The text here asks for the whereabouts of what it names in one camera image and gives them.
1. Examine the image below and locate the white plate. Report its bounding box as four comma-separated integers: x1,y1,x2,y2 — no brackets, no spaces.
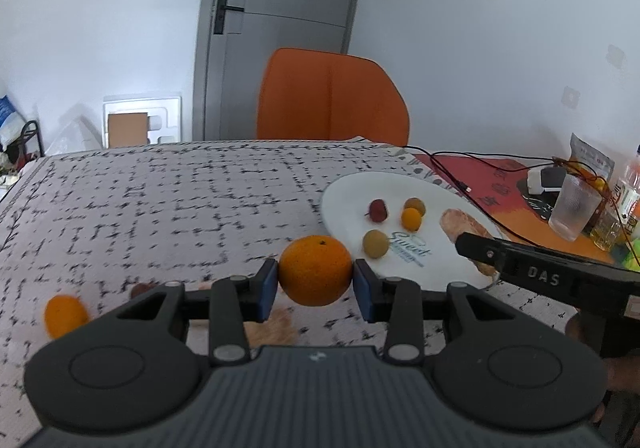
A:
320,171,511,291

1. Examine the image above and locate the black cable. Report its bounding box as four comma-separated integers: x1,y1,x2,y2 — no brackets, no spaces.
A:
467,188,621,261
400,145,568,191

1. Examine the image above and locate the ribbed glass cup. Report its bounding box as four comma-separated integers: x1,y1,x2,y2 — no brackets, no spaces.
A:
548,174,603,242

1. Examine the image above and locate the white foam packaging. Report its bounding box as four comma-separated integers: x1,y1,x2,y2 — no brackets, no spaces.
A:
103,96,182,149

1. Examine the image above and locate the black charger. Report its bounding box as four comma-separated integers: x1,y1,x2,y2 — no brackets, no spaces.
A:
542,166,568,189

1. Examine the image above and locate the cardboard box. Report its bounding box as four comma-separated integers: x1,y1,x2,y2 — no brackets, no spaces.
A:
109,113,149,147

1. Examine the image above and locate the black metal rack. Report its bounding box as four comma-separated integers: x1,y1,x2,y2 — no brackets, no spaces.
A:
10,120,46,169

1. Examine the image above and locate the white plastic bag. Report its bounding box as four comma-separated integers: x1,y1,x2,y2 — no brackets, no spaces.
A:
0,120,24,149

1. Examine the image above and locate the thin brown wire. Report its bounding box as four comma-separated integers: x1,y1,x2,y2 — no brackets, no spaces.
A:
552,155,640,269

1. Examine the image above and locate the blue plastic bag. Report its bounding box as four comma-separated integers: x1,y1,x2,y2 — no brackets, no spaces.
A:
0,95,18,129

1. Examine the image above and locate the yellow liquid bottle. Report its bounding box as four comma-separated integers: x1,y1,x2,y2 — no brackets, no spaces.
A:
590,178,631,251

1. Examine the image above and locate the orange chair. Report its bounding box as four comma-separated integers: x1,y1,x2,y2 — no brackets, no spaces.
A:
256,48,411,147

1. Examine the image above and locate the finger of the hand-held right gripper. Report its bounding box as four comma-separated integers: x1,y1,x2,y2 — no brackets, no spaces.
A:
456,233,511,279

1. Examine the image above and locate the bread piece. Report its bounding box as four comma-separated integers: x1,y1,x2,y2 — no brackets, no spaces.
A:
440,209,501,279

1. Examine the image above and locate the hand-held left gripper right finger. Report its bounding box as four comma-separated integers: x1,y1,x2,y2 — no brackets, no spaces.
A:
352,259,531,369

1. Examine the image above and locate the silver snack bag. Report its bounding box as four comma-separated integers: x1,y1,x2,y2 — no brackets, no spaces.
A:
568,133,616,183

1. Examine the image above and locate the orange paw print mat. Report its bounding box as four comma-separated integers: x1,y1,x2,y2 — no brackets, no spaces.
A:
412,153,626,263

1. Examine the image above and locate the person's right hand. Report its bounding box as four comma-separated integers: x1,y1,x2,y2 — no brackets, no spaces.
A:
567,314,640,421

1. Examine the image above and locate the black door handle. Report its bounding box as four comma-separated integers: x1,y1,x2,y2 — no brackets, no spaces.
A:
212,0,246,35

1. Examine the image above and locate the white charger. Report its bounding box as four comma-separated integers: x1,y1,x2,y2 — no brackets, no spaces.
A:
525,169,548,196

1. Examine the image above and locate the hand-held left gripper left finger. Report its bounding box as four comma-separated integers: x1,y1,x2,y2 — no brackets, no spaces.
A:
112,258,278,369

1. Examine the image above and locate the green object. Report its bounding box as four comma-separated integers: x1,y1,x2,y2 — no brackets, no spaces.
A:
617,238,640,271

